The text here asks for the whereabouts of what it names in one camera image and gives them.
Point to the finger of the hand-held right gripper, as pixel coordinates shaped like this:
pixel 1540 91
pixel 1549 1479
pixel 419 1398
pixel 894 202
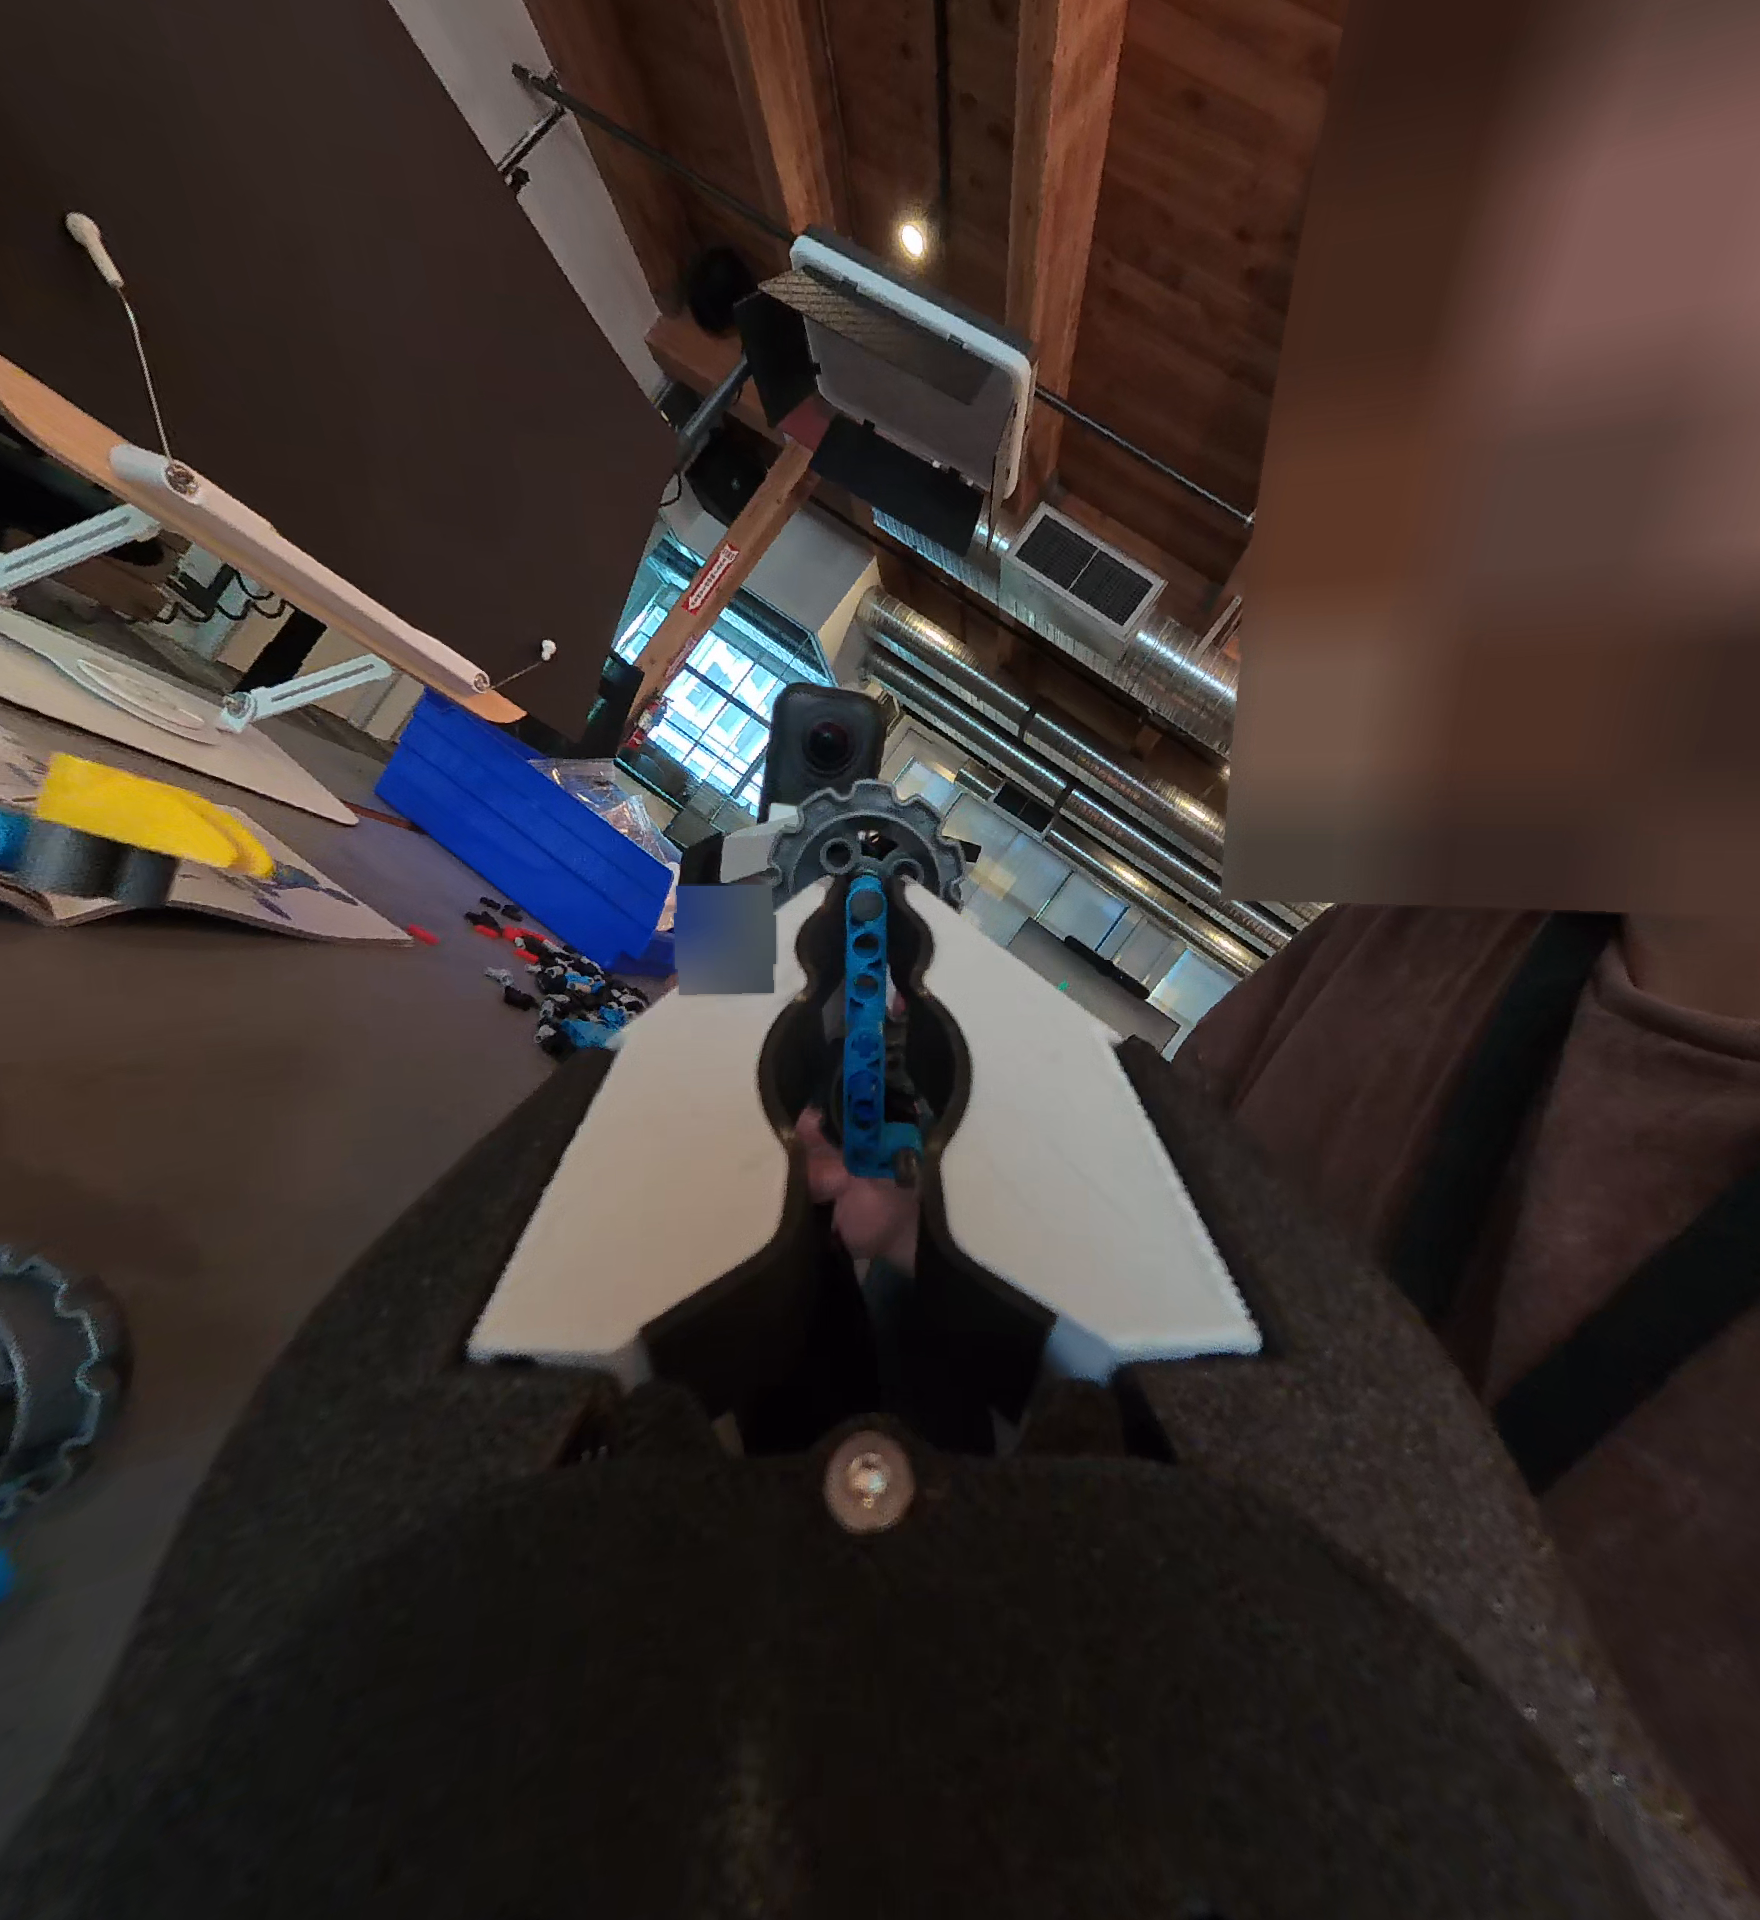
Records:
pixel 752 855

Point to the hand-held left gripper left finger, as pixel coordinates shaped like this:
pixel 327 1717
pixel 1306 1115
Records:
pixel 655 1185

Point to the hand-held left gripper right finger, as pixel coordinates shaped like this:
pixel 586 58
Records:
pixel 1092 1185

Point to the blue toy building beam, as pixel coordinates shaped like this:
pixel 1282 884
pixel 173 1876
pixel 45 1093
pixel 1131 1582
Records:
pixel 865 1034

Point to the person's right hand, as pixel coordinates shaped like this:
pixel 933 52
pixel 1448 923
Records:
pixel 865 1201

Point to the clear plastic parts bag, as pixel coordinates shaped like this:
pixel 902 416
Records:
pixel 604 803

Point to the pile of small toy parts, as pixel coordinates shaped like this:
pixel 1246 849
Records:
pixel 564 990

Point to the blue plastic bin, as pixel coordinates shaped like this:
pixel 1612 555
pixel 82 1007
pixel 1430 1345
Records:
pixel 520 825

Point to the ceiling vent grille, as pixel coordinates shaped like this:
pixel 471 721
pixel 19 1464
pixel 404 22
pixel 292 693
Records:
pixel 1083 569

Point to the white ceiling unit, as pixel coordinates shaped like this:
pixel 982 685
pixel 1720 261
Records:
pixel 910 346

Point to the instruction booklet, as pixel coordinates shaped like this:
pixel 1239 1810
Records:
pixel 310 900

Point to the person's brown shirt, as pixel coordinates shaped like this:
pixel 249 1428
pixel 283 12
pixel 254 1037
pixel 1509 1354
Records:
pixel 1689 1349

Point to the blue grey toy robot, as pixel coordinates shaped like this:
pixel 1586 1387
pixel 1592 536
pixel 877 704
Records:
pixel 129 803

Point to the dark divider panel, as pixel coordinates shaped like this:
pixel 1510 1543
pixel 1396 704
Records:
pixel 294 300

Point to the wooden post red label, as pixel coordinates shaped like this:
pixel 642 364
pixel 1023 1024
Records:
pixel 722 569

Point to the silver air duct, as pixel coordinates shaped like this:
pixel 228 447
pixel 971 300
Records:
pixel 1060 721

